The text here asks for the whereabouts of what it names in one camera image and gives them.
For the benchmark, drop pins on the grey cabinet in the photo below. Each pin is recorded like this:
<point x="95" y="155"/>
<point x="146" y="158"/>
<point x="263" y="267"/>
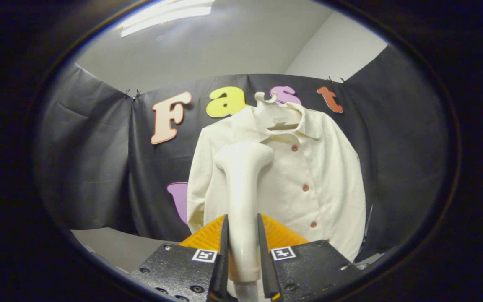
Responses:
<point x="120" y="247"/>

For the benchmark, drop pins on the black backdrop cloth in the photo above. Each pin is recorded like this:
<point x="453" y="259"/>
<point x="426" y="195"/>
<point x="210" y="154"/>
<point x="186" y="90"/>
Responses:
<point x="99" y="167"/>

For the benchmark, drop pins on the cream button shirt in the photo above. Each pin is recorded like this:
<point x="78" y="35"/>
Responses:
<point x="329" y="176"/>

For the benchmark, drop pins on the white clothes hanger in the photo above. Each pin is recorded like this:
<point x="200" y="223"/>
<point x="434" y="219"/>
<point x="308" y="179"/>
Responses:
<point x="273" y="117"/>

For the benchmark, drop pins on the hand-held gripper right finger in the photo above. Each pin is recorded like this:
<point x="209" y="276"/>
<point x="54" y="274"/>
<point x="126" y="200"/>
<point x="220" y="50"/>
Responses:
<point x="266" y="268"/>

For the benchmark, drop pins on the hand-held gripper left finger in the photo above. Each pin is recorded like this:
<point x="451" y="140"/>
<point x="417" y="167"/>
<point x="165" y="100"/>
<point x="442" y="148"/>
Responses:
<point x="223" y="264"/>

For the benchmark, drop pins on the ceiling light panel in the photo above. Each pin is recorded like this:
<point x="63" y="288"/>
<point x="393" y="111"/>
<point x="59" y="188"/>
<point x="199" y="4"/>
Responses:
<point x="162" y="16"/>

